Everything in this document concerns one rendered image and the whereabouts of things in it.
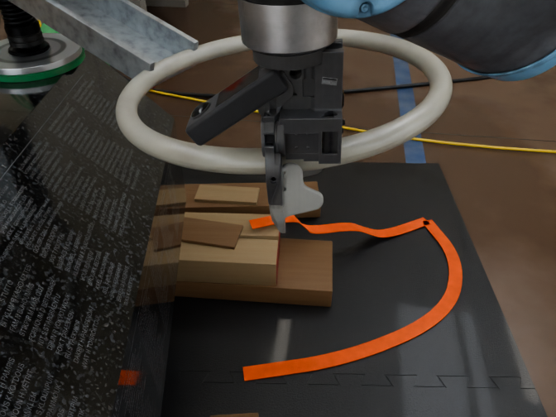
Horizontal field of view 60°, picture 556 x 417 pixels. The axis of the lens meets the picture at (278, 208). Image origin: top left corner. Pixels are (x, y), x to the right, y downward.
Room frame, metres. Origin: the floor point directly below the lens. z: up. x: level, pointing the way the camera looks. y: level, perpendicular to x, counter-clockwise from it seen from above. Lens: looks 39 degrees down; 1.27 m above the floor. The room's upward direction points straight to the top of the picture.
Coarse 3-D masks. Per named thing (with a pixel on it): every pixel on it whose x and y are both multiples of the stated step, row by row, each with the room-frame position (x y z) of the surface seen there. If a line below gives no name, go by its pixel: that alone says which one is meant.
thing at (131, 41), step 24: (24, 0) 0.91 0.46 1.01; (48, 0) 0.87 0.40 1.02; (72, 0) 0.98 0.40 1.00; (96, 0) 0.97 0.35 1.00; (120, 0) 0.93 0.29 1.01; (48, 24) 0.88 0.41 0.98; (72, 24) 0.84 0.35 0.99; (96, 24) 0.91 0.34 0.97; (120, 24) 0.93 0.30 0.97; (144, 24) 0.90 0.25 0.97; (168, 24) 0.88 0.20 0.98; (96, 48) 0.82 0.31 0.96; (120, 48) 0.78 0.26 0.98; (144, 48) 0.87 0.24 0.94; (168, 48) 0.88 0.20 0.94; (192, 48) 0.84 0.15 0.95
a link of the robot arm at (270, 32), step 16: (240, 0) 0.44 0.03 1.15; (240, 16) 0.44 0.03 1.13; (256, 16) 0.42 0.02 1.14; (272, 16) 0.41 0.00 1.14; (288, 16) 0.41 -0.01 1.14; (304, 16) 0.41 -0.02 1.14; (320, 16) 0.42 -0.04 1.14; (256, 32) 0.42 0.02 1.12; (272, 32) 0.41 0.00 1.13; (288, 32) 0.41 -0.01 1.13; (304, 32) 0.41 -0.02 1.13; (320, 32) 0.42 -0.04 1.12; (336, 32) 0.44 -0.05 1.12; (256, 48) 0.42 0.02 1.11; (272, 48) 0.41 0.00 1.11; (288, 48) 0.41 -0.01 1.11; (304, 48) 0.41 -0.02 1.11; (320, 48) 0.42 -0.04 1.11
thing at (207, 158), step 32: (352, 32) 0.87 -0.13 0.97; (160, 64) 0.78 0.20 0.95; (192, 64) 0.83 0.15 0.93; (416, 64) 0.72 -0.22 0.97; (128, 96) 0.65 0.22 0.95; (448, 96) 0.58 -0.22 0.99; (128, 128) 0.55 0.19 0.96; (384, 128) 0.48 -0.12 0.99; (416, 128) 0.50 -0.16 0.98; (192, 160) 0.46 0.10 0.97; (224, 160) 0.45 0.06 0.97; (256, 160) 0.44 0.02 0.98; (288, 160) 0.44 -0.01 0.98; (352, 160) 0.45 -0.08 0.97
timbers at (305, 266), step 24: (192, 192) 1.57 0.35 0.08; (264, 192) 1.57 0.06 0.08; (312, 216) 1.49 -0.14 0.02; (288, 240) 1.27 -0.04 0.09; (312, 240) 1.27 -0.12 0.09; (288, 264) 1.15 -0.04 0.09; (312, 264) 1.15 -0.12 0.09; (192, 288) 1.07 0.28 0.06; (216, 288) 1.07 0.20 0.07; (240, 288) 1.06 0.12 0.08; (264, 288) 1.05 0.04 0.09; (288, 288) 1.05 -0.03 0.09; (312, 288) 1.05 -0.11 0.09
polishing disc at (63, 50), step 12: (48, 36) 1.12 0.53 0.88; (60, 36) 1.12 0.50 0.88; (0, 48) 1.04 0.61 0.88; (60, 48) 1.04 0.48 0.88; (72, 48) 1.04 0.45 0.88; (0, 60) 0.97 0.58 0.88; (12, 60) 0.97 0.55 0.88; (24, 60) 0.97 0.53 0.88; (36, 60) 0.97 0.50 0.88; (48, 60) 0.97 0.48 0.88; (60, 60) 0.98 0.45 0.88; (72, 60) 1.00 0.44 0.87; (0, 72) 0.93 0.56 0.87; (12, 72) 0.93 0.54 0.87; (24, 72) 0.93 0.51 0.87; (36, 72) 0.94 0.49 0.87
